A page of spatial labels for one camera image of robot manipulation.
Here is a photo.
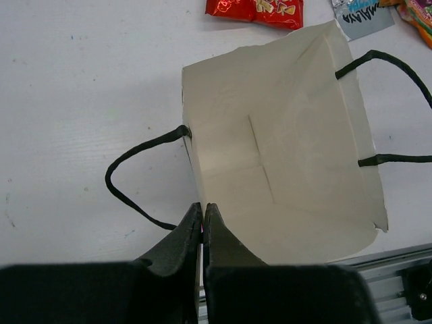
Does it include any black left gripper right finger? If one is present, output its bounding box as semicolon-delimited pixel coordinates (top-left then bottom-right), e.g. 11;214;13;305
203;203;268;323

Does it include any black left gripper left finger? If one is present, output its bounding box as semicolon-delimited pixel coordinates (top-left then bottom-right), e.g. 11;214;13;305
137;202;202;323

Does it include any white paper coffee bag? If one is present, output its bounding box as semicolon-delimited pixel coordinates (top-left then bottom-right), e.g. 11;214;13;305
182;21;389;265

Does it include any orange Fox's fruits candy bag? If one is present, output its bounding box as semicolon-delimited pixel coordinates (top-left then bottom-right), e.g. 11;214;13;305
397;0;431;49

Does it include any red snack packet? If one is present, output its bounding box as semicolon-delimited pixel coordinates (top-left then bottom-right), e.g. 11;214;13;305
205;0;304;30

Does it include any silver mints sachet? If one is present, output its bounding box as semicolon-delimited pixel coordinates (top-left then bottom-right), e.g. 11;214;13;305
331;0;394;41

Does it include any aluminium rail frame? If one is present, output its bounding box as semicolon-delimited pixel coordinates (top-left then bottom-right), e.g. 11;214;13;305
198;244;431;323

